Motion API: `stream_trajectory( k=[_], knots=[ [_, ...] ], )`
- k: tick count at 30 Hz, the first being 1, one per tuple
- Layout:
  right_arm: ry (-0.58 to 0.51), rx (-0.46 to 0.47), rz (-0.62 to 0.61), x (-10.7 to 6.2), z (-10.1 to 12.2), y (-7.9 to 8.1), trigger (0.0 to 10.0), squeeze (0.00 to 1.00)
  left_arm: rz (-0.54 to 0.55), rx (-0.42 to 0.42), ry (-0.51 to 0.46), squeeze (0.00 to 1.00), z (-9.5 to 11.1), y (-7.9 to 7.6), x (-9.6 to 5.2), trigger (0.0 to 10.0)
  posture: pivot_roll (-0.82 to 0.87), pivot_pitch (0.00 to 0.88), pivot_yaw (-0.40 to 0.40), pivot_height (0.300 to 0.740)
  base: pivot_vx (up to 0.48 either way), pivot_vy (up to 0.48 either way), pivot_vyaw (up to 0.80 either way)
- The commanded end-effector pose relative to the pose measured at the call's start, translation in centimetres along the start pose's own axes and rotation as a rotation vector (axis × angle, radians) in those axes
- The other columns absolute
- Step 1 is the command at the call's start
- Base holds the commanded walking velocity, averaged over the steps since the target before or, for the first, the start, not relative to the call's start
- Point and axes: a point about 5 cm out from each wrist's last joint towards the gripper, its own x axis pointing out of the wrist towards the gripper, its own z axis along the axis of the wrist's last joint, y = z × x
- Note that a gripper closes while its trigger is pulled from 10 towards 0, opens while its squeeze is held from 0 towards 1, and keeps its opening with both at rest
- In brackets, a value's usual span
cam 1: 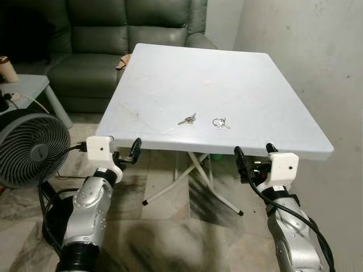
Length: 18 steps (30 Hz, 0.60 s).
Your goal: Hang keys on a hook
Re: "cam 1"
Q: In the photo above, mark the black round floor fan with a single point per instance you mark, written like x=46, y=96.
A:
x=25, y=150

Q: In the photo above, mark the brown paper cup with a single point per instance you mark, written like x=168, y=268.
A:
x=8, y=69

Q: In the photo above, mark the dark green leather sofa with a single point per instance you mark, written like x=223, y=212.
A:
x=96, y=62

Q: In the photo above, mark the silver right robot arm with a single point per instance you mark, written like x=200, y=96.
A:
x=292, y=238

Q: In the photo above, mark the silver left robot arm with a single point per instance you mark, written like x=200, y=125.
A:
x=91, y=209

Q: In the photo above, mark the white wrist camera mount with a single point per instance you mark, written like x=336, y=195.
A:
x=99, y=150
x=282, y=169

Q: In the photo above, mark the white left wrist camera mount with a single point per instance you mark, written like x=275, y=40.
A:
x=99, y=150

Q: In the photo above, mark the white folding table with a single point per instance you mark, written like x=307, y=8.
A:
x=227, y=96

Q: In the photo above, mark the brown crumpled paper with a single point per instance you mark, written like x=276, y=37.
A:
x=125, y=61

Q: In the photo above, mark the grey side table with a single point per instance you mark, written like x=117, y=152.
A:
x=25, y=86

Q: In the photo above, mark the silver key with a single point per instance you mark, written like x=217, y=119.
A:
x=187, y=119

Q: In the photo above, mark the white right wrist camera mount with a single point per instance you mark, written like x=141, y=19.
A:
x=282, y=169

